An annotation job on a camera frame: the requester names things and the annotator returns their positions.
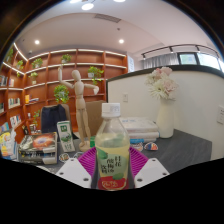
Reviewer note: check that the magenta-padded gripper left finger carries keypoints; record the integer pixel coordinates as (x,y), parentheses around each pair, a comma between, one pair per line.
(73,170)

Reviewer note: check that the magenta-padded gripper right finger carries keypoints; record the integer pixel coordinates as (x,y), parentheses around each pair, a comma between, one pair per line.
(151,170)

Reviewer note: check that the clear drink bottle white cap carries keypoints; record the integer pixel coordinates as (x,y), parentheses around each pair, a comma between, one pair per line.
(112,143)

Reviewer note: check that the green and white carton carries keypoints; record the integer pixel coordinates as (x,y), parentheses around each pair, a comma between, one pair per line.
(65,136)

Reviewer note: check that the stack of dark books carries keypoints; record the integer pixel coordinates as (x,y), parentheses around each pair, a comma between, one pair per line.
(38,146)

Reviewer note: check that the white vase with flowers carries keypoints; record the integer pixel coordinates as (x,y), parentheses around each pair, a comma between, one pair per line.
(165,123)

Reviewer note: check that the dark blue chair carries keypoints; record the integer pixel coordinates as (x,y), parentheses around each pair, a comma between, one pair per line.
(51,118)

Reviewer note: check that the tan brown chair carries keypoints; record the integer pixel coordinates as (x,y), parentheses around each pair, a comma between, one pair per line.
(95,116)

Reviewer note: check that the wooden artist mannequin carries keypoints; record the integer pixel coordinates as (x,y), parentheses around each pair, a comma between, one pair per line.
(80,100)

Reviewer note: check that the stack of colourful books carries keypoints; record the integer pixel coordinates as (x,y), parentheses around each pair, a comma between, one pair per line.
(7,145)

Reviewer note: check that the wooden shelf unit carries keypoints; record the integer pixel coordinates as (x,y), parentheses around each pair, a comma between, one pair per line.
(40,83)

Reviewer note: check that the grey curtain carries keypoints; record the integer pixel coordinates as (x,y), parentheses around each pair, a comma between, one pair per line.
(160,61)

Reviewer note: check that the window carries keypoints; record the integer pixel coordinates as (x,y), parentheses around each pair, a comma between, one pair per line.
(206,60)

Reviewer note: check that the recessed ceiling light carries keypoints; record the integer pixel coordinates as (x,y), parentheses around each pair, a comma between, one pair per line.
(121,41)
(37,42)

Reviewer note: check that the ceiling air vent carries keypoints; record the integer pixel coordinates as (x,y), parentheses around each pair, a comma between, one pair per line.
(107,18)

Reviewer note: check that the branched ceiling lamp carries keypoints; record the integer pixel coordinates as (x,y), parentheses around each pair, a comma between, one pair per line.
(87,6)

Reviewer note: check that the white wall switch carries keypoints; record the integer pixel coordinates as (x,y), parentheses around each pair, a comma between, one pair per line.
(125,97)

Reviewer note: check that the white wall socket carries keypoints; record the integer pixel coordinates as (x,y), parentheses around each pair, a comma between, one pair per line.
(220,115)

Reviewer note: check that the black track light rail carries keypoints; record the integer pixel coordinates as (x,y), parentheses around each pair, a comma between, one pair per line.
(180,46)

